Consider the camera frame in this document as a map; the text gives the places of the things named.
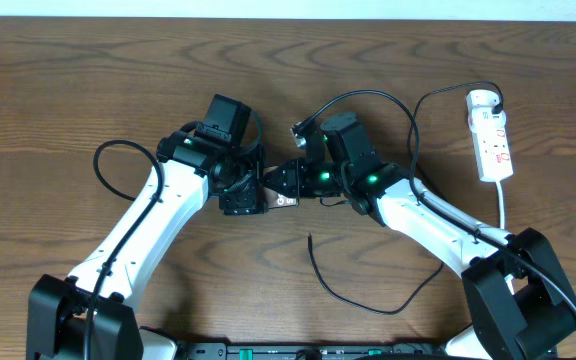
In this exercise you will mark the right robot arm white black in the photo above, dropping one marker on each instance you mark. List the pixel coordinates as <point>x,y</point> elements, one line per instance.
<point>519,298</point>

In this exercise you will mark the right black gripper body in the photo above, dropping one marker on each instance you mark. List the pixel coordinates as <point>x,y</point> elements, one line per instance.
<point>322,178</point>

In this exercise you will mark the white power strip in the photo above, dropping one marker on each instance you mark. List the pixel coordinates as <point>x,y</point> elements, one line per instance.
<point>487,125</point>

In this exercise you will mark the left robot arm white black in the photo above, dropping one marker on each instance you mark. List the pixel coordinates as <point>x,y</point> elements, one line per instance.
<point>91,314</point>

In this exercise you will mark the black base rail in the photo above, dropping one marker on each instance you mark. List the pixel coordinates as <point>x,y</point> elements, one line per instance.
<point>222,351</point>

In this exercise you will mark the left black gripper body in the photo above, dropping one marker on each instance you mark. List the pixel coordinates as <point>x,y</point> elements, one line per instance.
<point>241,201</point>

